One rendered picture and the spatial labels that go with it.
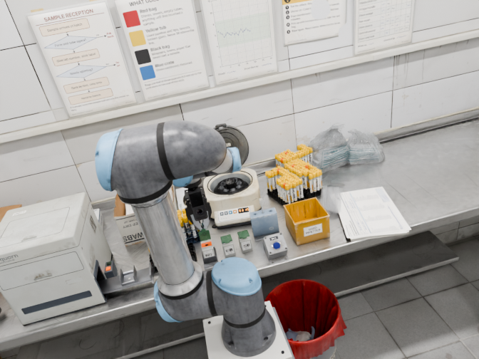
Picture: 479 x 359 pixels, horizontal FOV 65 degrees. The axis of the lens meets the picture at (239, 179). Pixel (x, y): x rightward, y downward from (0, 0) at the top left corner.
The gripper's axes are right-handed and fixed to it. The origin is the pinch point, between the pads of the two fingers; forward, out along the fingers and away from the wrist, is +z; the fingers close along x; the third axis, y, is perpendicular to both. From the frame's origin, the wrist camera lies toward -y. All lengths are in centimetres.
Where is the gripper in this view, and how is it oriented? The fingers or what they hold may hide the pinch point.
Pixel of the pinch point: (203, 229)
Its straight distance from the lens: 137.3
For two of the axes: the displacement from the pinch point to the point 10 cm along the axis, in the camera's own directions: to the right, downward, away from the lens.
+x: -9.7, 2.2, -0.8
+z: 1.6, 8.5, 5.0
